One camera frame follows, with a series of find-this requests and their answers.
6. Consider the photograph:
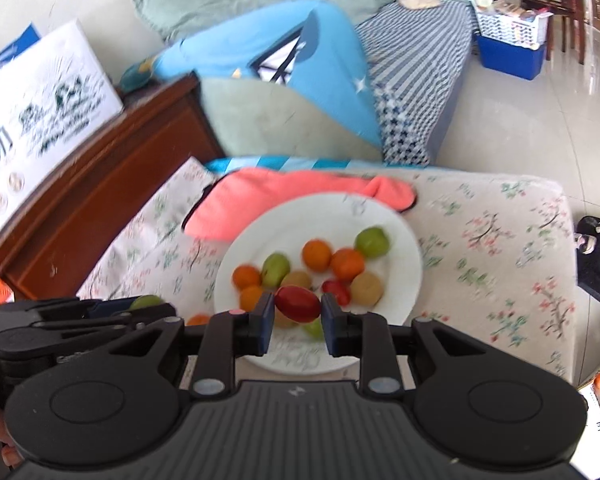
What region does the pink towel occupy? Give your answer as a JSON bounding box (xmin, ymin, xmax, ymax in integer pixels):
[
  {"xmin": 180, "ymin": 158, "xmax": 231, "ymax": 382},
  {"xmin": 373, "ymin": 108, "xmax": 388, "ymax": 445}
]
[{"xmin": 182, "ymin": 170, "xmax": 418, "ymax": 241}]

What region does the black slipper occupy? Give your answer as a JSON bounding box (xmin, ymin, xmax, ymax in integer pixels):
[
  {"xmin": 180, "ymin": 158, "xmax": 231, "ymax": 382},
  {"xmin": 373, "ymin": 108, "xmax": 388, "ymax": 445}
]
[{"xmin": 574, "ymin": 216, "xmax": 600, "ymax": 305}]

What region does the checked bed sheet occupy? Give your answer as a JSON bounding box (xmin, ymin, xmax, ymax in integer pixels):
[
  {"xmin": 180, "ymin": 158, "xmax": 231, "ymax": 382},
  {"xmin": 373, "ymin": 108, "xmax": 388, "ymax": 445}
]
[{"xmin": 355, "ymin": 0, "xmax": 478, "ymax": 167}]

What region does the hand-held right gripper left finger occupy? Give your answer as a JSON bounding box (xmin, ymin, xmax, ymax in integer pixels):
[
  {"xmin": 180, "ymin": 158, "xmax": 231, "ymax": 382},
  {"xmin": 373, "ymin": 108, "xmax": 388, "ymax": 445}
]
[{"xmin": 97, "ymin": 291, "xmax": 276, "ymax": 399}]

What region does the wooden chair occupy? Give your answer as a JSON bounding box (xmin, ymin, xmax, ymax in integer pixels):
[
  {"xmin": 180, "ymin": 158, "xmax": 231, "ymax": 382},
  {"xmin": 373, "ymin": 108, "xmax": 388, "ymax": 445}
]
[{"xmin": 520, "ymin": 0, "xmax": 588, "ymax": 66}]

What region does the blue blanket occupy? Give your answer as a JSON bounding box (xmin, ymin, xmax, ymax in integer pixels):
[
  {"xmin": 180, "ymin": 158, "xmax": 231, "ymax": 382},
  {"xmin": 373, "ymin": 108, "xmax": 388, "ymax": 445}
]
[{"xmin": 120, "ymin": 0, "xmax": 383, "ymax": 148}]

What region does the floral cushion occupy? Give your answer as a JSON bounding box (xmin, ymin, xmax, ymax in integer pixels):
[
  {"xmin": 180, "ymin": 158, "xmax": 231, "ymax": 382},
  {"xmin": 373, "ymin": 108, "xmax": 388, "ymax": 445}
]
[{"xmin": 75, "ymin": 156, "xmax": 578, "ymax": 386}]

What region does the white plate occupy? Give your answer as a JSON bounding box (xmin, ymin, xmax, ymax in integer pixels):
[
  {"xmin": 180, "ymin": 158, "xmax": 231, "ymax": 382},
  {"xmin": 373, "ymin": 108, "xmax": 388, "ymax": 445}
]
[{"xmin": 214, "ymin": 192, "xmax": 424, "ymax": 376}]

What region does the blue plastic bin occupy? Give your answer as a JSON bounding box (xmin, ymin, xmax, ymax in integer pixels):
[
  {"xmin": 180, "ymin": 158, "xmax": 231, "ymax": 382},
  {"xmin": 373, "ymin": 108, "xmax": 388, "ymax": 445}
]
[{"xmin": 476, "ymin": 34, "xmax": 548, "ymax": 81}]

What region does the white plastic basket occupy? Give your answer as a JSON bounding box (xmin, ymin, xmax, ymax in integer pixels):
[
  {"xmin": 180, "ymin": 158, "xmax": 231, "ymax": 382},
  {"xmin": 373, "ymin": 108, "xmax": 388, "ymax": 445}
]
[{"xmin": 475, "ymin": 7, "xmax": 555, "ymax": 51}]

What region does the red tomato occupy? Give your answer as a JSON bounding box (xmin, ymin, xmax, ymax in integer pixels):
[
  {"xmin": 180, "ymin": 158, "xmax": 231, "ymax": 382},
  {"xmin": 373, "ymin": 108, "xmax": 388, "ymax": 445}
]
[
  {"xmin": 274, "ymin": 285, "xmax": 322, "ymax": 323},
  {"xmin": 321, "ymin": 280, "xmax": 352, "ymax": 307}
]

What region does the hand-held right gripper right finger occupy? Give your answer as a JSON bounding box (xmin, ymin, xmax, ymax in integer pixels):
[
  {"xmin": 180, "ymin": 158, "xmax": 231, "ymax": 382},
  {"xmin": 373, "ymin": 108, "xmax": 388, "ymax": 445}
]
[{"xmin": 321, "ymin": 292, "xmax": 502, "ymax": 397}]

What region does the pale green pillow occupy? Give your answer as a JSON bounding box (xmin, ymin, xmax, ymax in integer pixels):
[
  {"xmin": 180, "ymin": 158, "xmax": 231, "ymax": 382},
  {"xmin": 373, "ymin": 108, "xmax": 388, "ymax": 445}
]
[{"xmin": 200, "ymin": 79, "xmax": 381, "ymax": 161}]

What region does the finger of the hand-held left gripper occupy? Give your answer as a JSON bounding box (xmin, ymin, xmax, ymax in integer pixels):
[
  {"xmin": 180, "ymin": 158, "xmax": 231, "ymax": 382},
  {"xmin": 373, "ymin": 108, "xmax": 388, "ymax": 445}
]
[
  {"xmin": 30, "ymin": 312, "xmax": 180, "ymax": 343},
  {"xmin": 0, "ymin": 297, "xmax": 137, "ymax": 320}
]

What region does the green quilt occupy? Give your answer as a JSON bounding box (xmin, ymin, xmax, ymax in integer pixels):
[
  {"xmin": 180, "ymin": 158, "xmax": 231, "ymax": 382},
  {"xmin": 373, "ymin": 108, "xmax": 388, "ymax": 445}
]
[{"xmin": 132, "ymin": 0, "xmax": 468, "ymax": 43}]

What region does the white printed carton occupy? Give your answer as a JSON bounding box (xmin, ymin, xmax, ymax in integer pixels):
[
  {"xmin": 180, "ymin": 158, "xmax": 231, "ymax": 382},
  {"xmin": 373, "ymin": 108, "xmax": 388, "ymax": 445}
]
[{"xmin": 0, "ymin": 19, "xmax": 125, "ymax": 233}]

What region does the wooden bed footboard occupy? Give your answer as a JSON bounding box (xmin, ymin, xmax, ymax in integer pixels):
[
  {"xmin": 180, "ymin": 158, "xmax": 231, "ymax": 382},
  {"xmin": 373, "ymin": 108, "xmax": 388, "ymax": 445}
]
[{"xmin": 0, "ymin": 72, "xmax": 226, "ymax": 301}]

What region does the teal striped cloth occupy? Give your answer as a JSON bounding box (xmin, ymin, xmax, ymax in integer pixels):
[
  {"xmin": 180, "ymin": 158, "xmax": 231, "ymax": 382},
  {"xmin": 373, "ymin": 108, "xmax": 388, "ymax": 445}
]
[{"xmin": 205, "ymin": 156, "xmax": 381, "ymax": 176}]

